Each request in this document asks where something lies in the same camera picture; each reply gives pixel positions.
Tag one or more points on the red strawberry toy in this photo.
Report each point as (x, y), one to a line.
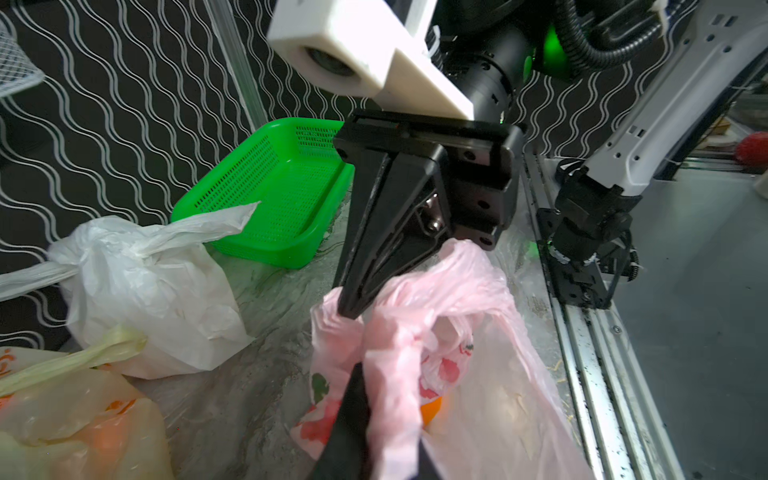
(752, 151)

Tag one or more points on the pink plastic bag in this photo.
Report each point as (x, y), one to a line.
(451, 331)

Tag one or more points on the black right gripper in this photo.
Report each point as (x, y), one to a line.
(419, 180)

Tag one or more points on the yellow plastic bag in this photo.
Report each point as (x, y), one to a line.
(72, 416)

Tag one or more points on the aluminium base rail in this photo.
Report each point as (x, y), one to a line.
(622, 432)

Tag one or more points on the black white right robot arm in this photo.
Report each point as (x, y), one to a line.
(610, 143)

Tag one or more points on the orange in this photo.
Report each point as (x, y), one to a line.
(430, 410)

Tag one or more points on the aluminium corner post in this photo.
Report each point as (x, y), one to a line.
(225, 28)

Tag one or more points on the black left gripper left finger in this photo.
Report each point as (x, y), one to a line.
(346, 455)

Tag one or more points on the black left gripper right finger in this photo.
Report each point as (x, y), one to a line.
(426, 468)

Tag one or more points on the green plastic basket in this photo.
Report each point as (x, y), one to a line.
(291, 170)

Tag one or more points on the white plastic bag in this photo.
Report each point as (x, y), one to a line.
(159, 280)

